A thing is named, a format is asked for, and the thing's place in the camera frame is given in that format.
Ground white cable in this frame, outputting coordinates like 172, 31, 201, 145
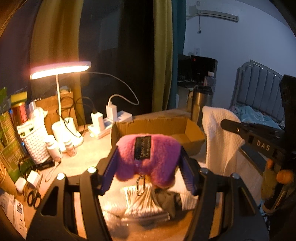
83, 71, 140, 107

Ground black scissors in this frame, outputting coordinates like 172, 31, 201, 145
27, 175, 43, 210

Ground black flashlight with strap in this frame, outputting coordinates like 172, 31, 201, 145
33, 159, 62, 183

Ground white charger left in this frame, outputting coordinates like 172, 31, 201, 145
91, 112, 105, 135

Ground yellow curtain right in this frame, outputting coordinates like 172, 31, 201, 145
152, 0, 173, 112

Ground white woven plastic basket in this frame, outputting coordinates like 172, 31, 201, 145
16, 120, 50, 164

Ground white charger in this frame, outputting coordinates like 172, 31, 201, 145
106, 103, 118, 122
91, 112, 105, 135

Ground wall air conditioner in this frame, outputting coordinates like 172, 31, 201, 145
186, 6, 239, 23

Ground small white pill bottle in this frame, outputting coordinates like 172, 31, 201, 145
64, 140, 77, 157

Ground white textured towel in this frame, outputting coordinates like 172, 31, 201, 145
202, 106, 244, 176

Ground red tin can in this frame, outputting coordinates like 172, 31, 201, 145
11, 102, 28, 126

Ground white charger right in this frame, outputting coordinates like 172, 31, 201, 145
106, 103, 118, 122

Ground brown cardboard backing box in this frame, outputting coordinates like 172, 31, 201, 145
35, 90, 78, 135

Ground bag of cotton swabs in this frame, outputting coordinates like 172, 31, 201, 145
121, 183, 170, 223

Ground white desk lamp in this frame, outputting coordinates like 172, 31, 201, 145
30, 61, 91, 153

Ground clear bubble wrap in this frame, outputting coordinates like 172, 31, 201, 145
99, 178, 142, 240

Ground yellow green sponge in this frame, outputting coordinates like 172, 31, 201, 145
10, 91, 28, 105

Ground large white pill bottle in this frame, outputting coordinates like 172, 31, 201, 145
45, 135, 63, 162

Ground steel thermos tumbler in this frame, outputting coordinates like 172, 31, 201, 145
191, 86, 213, 126

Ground white power strip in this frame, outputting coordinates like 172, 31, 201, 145
87, 110, 133, 139

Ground blue blanket on bed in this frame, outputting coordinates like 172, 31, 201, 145
230, 105, 280, 129

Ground grey glove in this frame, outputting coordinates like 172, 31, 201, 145
155, 188, 182, 219

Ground gloved right hand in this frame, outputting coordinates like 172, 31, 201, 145
261, 159, 295, 201

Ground grey padded headboard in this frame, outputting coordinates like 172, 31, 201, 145
230, 60, 285, 123

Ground green packaged box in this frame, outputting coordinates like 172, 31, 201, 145
1, 111, 25, 183

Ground purple plush toy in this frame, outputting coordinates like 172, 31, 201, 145
116, 134, 181, 188

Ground black monitor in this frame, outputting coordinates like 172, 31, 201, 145
178, 54, 218, 82

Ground plastic water bottle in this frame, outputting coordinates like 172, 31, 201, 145
203, 71, 216, 92

